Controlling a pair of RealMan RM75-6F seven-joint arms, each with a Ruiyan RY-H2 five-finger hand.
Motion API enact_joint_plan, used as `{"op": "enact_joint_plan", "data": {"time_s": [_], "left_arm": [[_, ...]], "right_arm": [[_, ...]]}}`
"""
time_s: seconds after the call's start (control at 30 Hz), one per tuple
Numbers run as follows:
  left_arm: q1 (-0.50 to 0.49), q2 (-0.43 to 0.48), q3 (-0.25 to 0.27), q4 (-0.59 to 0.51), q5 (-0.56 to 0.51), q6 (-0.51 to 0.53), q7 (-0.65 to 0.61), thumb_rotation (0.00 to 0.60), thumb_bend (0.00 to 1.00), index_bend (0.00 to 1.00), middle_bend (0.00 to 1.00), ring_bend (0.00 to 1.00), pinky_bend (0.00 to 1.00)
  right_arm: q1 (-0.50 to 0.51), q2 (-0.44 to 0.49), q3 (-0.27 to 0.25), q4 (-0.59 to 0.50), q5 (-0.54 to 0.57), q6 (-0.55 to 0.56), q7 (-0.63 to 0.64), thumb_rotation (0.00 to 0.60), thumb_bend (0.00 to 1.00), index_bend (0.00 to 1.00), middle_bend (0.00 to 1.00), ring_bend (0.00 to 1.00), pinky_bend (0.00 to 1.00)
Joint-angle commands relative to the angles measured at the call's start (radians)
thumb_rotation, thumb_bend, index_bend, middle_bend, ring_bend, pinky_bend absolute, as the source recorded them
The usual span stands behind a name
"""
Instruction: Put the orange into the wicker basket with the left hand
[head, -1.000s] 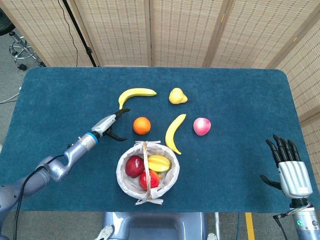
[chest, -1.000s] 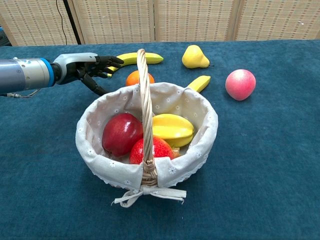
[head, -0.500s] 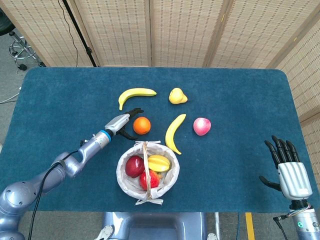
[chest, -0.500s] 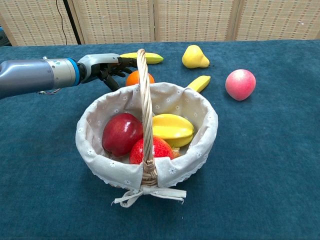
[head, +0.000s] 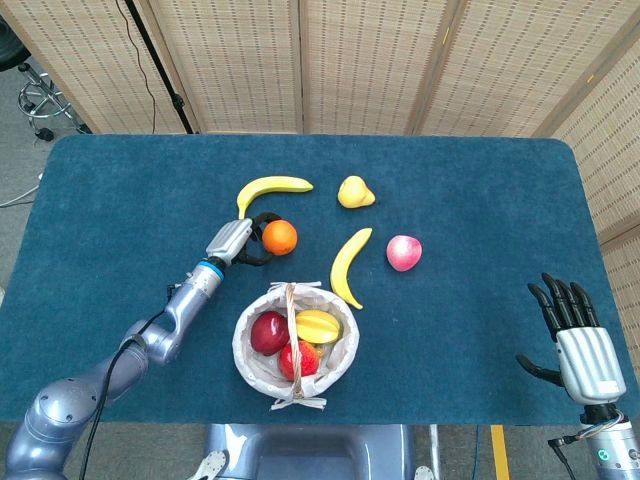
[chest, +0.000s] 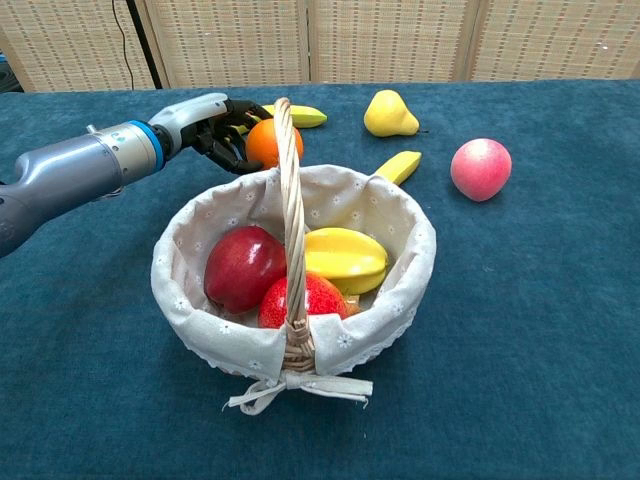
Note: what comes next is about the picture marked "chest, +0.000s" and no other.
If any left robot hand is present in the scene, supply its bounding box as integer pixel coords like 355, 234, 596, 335
147, 92, 275, 176

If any orange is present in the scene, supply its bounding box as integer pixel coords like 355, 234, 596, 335
244, 117, 305, 171

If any wicker basket with cloth liner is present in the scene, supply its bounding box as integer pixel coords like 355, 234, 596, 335
150, 96, 438, 416

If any red pomegranate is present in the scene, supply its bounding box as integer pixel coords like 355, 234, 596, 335
257, 272, 350, 330

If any long yellow banana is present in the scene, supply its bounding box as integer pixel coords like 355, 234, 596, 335
234, 104, 329, 136

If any dark red apple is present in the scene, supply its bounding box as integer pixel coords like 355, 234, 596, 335
203, 225, 288, 316

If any yellow pear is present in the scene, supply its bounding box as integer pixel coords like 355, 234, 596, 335
363, 89, 421, 138

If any yellow starfruit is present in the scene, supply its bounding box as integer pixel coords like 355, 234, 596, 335
303, 227, 390, 296

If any woven bamboo folding screen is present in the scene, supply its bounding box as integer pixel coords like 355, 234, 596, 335
0, 0, 640, 94

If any short yellow banana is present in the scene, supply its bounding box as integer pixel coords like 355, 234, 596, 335
373, 150, 423, 185

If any pink peach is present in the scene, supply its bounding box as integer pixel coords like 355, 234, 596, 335
449, 137, 513, 203

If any dark blue tablecloth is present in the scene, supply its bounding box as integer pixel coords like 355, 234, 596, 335
0, 78, 640, 480

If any black cable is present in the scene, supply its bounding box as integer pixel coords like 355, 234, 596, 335
110, 0, 135, 91

